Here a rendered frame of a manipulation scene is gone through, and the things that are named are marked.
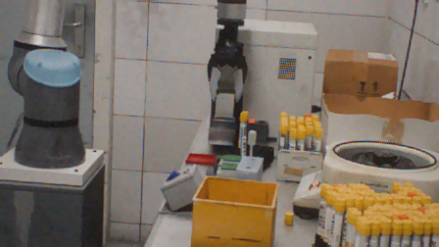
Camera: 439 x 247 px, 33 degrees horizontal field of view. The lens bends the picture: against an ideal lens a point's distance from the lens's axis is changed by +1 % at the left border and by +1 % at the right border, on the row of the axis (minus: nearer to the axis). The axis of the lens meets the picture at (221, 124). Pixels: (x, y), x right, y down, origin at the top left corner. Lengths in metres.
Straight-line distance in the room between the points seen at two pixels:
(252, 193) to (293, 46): 0.75
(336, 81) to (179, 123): 1.19
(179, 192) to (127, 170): 2.09
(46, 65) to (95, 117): 1.84
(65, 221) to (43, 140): 0.17
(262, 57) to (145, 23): 1.42
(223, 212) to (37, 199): 0.52
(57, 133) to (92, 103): 1.80
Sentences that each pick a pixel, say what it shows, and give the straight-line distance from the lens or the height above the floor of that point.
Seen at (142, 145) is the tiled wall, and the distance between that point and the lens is 3.46.
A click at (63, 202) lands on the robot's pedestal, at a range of 1.59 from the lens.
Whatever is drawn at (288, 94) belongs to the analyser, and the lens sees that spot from 2.01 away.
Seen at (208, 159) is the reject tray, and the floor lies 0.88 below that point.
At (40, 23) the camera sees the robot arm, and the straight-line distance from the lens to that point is 1.71.
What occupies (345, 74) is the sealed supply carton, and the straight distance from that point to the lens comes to 2.39.
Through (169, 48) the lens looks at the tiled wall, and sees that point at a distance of 3.35.
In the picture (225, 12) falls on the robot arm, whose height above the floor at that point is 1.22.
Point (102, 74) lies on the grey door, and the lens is 3.36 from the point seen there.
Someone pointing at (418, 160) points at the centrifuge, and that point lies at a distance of 1.57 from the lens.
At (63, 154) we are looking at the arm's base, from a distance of 1.61.
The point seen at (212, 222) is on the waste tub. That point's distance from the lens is 1.22.
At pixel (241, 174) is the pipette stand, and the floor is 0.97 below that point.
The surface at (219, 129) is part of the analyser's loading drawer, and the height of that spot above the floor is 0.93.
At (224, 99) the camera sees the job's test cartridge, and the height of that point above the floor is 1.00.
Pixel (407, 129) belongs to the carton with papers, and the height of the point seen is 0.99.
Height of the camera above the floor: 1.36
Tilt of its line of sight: 13 degrees down
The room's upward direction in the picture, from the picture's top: 4 degrees clockwise
